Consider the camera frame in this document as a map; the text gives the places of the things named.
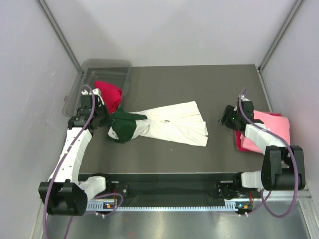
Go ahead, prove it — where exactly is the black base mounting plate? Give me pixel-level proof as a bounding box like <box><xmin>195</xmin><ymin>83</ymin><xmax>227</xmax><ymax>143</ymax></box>
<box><xmin>99</xmin><ymin>173</ymin><xmax>262</xmax><ymax>201</ymax></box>

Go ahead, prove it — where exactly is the pink t-shirt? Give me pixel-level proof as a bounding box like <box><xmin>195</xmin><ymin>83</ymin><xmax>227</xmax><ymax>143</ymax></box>
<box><xmin>245</xmin><ymin>116</ymin><xmax>290</xmax><ymax>144</ymax></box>

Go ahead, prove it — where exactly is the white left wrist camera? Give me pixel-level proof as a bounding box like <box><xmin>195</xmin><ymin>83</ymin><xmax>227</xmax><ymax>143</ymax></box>
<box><xmin>81</xmin><ymin>88</ymin><xmax>101</xmax><ymax>96</ymax></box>

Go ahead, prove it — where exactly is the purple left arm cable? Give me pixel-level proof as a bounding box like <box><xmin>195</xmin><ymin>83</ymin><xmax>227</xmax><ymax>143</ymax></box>
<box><xmin>42</xmin><ymin>84</ymin><xmax>124</xmax><ymax>239</ymax></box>

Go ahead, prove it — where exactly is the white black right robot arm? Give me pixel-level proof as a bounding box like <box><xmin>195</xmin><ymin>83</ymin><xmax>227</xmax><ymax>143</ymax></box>
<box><xmin>219</xmin><ymin>100</ymin><xmax>306</xmax><ymax>197</ymax></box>

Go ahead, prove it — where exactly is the crimson red t-shirt in bin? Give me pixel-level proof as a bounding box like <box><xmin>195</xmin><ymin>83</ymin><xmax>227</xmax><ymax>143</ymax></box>
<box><xmin>94</xmin><ymin>81</ymin><xmax>122</xmax><ymax>113</ymax></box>

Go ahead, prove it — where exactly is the clear grey plastic bin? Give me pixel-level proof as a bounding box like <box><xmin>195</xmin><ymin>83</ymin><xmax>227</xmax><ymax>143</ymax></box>
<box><xmin>62</xmin><ymin>59</ymin><xmax>132</xmax><ymax>117</ymax></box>

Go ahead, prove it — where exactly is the white and green t-shirt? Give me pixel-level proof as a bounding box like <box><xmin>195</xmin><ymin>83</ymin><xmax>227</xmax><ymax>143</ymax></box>
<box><xmin>107</xmin><ymin>101</ymin><xmax>208</xmax><ymax>147</ymax></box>

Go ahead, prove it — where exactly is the left aluminium frame post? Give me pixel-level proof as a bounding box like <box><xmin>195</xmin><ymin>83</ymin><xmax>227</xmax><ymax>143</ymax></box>
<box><xmin>35</xmin><ymin>0</ymin><xmax>81</xmax><ymax>72</ymax></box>

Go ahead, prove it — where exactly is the aluminium frame post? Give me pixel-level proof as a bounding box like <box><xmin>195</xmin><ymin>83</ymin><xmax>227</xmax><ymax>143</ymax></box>
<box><xmin>35</xmin><ymin>0</ymin><xmax>81</xmax><ymax>72</ymax></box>
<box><xmin>257</xmin><ymin>0</ymin><xmax>305</xmax><ymax>74</ymax></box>

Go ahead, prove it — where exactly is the grey slotted cable duct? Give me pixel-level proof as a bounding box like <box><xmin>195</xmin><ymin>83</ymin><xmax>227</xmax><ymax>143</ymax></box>
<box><xmin>84</xmin><ymin>199</ymin><xmax>252</xmax><ymax>212</ymax></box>

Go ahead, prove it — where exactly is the right aluminium frame post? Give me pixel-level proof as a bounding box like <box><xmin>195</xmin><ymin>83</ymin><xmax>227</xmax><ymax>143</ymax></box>
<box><xmin>257</xmin><ymin>0</ymin><xmax>305</xmax><ymax>74</ymax></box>

